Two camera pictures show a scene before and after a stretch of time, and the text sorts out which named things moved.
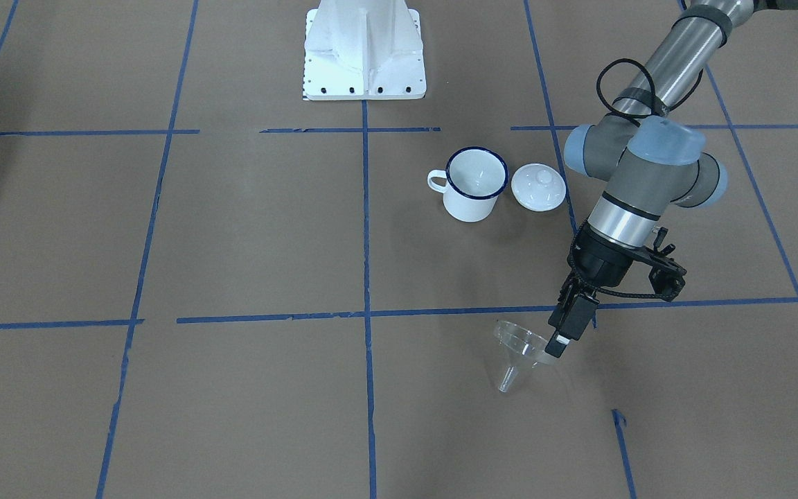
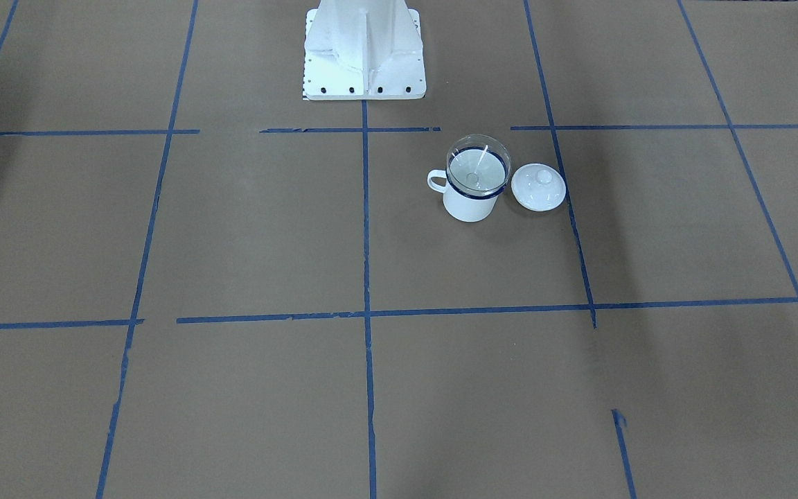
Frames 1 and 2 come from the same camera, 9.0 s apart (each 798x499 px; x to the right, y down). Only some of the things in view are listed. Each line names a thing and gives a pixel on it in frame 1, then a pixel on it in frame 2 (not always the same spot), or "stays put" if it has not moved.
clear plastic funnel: (518, 348) → (479, 165)
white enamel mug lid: (539, 187) stays put
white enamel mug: (472, 183) stays put
